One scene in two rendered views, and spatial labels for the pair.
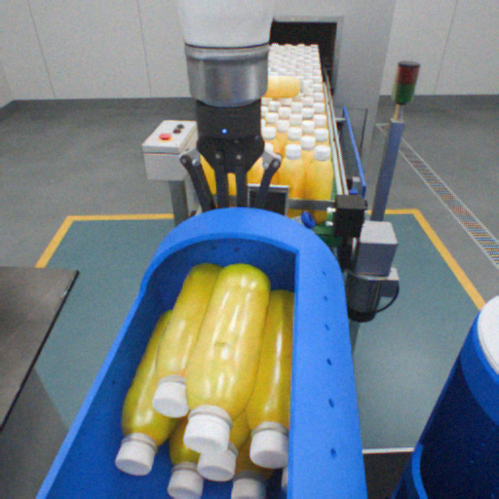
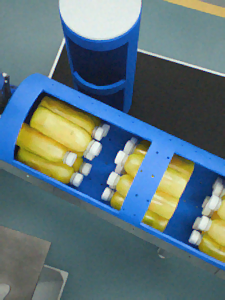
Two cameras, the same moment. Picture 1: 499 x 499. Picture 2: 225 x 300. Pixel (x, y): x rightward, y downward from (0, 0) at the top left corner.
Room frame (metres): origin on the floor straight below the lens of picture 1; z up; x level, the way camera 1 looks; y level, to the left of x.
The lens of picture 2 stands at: (0.02, 0.36, 2.43)
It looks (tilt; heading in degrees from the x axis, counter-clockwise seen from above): 75 degrees down; 291
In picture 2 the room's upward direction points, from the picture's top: straight up
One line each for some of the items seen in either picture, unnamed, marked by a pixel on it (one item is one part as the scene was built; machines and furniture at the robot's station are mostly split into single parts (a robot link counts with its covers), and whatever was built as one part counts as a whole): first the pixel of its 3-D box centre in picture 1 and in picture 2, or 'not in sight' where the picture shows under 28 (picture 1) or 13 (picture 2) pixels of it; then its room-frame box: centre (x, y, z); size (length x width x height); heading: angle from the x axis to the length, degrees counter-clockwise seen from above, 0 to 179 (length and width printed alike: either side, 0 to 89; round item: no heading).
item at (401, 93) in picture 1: (403, 91); not in sight; (1.20, -0.43, 1.18); 0.06 x 0.06 x 0.05
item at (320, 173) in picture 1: (318, 187); not in sight; (0.96, -0.17, 0.99); 0.07 x 0.07 x 0.19
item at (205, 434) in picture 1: (207, 433); (94, 148); (0.19, 0.04, 1.15); 0.04 x 0.02 x 0.04; 82
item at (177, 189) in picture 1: (191, 291); not in sight; (1.09, 0.24, 0.50); 0.04 x 0.04 x 1.00; 84
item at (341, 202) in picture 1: (345, 217); not in sight; (0.88, -0.23, 0.95); 0.10 x 0.07 x 0.10; 84
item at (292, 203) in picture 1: (269, 202); not in sight; (0.93, -0.04, 0.96); 0.40 x 0.01 x 0.03; 84
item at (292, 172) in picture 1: (290, 185); not in sight; (0.97, -0.10, 0.99); 0.07 x 0.07 x 0.19
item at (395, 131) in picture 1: (366, 263); not in sight; (1.20, -0.43, 0.55); 0.04 x 0.04 x 1.10; 84
